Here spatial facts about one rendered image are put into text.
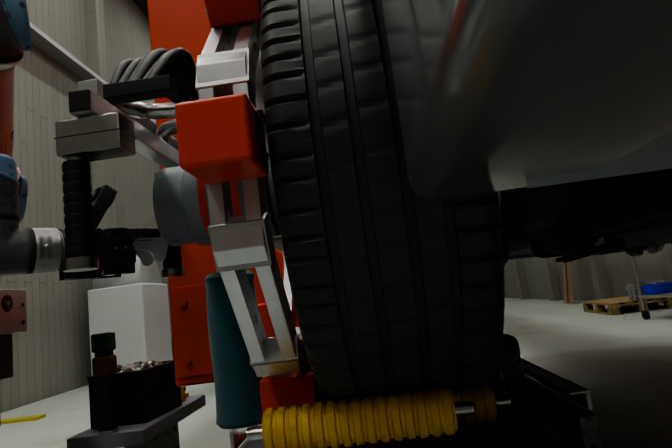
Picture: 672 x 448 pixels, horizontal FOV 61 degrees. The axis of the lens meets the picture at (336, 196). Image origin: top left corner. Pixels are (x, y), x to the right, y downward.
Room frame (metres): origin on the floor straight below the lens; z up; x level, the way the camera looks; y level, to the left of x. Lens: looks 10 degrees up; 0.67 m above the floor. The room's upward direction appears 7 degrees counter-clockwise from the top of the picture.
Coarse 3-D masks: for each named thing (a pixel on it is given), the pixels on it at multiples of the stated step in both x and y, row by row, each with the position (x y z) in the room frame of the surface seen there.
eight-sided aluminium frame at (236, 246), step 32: (224, 32) 0.73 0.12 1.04; (256, 32) 0.74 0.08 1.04; (224, 64) 0.64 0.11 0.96; (256, 64) 0.71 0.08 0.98; (224, 192) 0.65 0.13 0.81; (256, 192) 0.64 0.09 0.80; (224, 224) 0.64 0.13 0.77; (256, 224) 0.63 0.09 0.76; (224, 256) 0.64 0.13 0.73; (256, 256) 0.65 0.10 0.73; (288, 288) 1.08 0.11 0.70; (256, 320) 0.75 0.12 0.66; (288, 320) 0.74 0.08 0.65; (256, 352) 0.76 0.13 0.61; (288, 352) 0.76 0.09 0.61
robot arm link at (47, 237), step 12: (36, 228) 0.92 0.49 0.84; (48, 228) 0.93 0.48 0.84; (36, 240) 0.90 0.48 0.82; (48, 240) 0.91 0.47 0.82; (60, 240) 0.92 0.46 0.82; (36, 252) 0.97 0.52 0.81; (48, 252) 0.91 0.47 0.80; (60, 252) 0.92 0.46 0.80; (36, 264) 0.91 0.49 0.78; (48, 264) 0.92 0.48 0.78; (60, 264) 0.93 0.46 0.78
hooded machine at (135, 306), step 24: (96, 288) 7.04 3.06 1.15; (120, 288) 6.96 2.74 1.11; (144, 288) 7.02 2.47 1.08; (96, 312) 6.99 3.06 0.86; (120, 312) 6.96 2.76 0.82; (144, 312) 6.97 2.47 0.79; (168, 312) 7.68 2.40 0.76; (120, 336) 6.97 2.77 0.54; (144, 336) 6.95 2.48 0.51; (168, 336) 7.62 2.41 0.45; (120, 360) 6.97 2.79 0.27; (144, 360) 6.94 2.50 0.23
